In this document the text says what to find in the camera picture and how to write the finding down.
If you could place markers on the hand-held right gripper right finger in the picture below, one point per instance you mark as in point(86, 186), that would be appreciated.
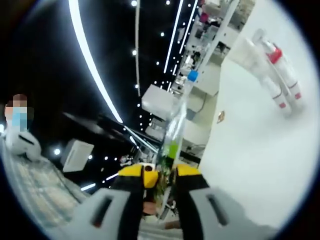
point(190, 200)

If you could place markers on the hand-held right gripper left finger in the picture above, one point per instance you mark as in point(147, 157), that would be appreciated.
point(127, 200)

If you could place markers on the green printed plastic packet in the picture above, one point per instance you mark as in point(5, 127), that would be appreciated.
point(172, 147)

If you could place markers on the white skincare tube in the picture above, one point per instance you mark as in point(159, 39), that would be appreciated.
point(265, 75)

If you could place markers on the red collar pump skincare bottle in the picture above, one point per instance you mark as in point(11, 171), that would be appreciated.
point(273, 53)

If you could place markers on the ceiling air conditioner unit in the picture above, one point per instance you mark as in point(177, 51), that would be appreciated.
point(76, 156)

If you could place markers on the small gold foil packet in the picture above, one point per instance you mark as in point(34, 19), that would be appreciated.
point(221, 117)

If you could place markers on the person arm plaid sleeve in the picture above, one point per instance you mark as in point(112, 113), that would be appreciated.
point(37, 187)

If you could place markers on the blue round container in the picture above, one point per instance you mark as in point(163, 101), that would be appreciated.
point(193, 76)

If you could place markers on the white chest-worn device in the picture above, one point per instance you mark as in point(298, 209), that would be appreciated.
point(25, 145)

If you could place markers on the long ceiling light strip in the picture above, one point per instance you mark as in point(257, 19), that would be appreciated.
point(85, 50)

